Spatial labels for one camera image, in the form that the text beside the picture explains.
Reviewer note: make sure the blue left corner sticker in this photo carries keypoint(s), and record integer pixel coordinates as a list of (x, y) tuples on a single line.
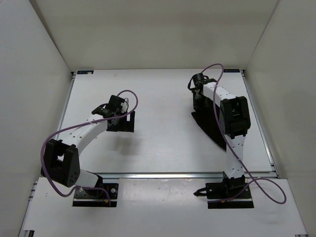
[(85, 72)]

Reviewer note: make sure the black skirt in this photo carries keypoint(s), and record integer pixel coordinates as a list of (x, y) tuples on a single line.
[(205, 119)]

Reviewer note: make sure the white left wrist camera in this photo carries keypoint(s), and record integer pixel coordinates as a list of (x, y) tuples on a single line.
[(125, 104)]

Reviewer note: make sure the white front cover panel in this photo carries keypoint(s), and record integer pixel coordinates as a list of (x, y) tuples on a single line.
[(163, 208)]

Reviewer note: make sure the silver table edge rail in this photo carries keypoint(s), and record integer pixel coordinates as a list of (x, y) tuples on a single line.
[(202, 175)]

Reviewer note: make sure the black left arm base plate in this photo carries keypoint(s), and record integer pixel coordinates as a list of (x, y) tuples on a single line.
[(97, 198)]

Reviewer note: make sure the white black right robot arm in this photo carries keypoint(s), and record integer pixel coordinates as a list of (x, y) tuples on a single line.
[(225, 119)]

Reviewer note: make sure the blue corner sticker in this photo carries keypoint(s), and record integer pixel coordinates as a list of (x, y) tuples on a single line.
[(85, 72), (231, 71)]

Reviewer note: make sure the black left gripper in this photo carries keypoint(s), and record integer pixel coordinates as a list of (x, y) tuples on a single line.
[(128, 125)]

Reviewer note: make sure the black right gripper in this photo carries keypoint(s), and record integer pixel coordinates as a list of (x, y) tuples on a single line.
[(197, 106)]

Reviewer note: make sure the blue right corner sticker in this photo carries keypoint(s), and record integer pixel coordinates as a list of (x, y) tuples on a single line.
[(231, 71)]

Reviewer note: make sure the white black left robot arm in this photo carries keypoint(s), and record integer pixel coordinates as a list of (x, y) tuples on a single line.
[(60, 158)]

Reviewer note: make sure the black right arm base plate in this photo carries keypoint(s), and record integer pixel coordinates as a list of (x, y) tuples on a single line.
[(219, 196)]

